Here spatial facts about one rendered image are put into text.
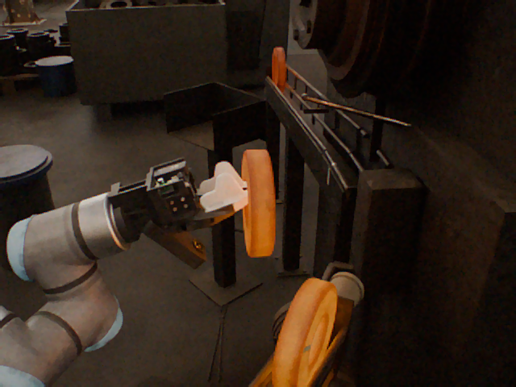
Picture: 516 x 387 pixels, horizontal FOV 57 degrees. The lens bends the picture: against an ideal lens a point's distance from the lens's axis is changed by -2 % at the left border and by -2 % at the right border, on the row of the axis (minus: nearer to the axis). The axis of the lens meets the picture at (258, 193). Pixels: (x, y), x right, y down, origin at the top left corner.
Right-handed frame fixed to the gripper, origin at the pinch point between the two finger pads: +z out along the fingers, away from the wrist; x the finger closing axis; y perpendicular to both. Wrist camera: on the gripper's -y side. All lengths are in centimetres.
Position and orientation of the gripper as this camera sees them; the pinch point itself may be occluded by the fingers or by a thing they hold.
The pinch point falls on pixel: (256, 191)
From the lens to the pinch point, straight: 71.0
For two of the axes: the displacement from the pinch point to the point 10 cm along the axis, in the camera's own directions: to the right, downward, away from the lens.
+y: -2.8, -8.2, -5.1
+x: -1.1, -5.0, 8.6
